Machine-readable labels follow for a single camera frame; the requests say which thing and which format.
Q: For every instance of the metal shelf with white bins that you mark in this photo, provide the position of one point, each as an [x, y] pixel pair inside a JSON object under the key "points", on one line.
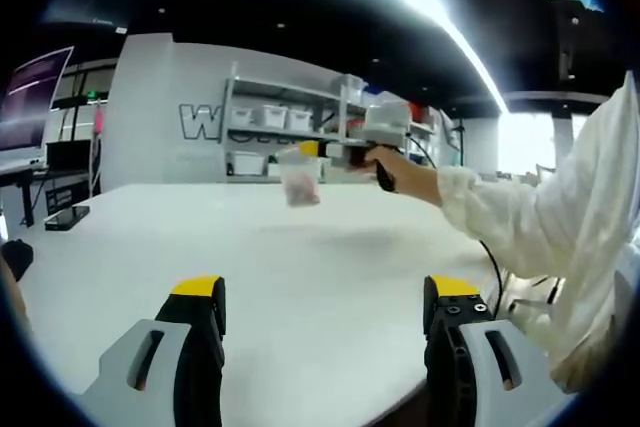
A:
{"points": [[274, 117]]}

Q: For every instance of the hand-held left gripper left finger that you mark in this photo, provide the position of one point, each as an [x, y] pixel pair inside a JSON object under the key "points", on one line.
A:
{"points": [[160, 372]]}

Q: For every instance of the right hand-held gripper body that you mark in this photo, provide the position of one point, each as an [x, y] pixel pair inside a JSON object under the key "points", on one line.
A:
{"points": [[387, 122]]}

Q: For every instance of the computer monitor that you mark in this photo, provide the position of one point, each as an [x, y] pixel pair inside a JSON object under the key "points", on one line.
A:
{"points": [[27, 97]]}

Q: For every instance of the pink hanging item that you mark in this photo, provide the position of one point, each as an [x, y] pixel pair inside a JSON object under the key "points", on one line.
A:
{"points": [[100, 122]]}

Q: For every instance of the black laptop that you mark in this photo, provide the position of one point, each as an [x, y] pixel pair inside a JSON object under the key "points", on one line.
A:
{"points": [[67, 156]]}

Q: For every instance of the clear resealable bag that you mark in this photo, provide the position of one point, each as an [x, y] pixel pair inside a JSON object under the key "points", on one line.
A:
{"points": [[300, 187]]}

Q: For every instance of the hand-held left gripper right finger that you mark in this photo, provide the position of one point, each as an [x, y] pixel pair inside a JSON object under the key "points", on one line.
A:
{"points": [[470, 372]]}

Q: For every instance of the black computer mouse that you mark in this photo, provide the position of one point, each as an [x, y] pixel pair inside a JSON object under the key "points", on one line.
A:
{"points": [[19, 257]]}

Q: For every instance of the person's right hand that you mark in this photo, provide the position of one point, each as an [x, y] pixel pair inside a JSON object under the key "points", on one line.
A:
{"points": [[411, 174]]}

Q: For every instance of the office desk with black legs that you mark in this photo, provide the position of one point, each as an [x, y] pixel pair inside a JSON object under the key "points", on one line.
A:
{"points": [[28, 199]]}

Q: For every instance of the person in white coat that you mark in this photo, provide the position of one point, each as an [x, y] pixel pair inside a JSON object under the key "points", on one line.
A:
{"points": [[600, 197]]}

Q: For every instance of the black tripod stand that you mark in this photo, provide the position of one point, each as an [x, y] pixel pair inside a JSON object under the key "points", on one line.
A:
{"points": [[458, 142]]}

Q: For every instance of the dark labelled crate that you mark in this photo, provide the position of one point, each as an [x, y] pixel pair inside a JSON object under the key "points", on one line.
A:
{"points": [[62, 198]]}

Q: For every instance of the black smartphone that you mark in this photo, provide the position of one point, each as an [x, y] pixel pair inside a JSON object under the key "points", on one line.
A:
{"points": [[67, 218]]}

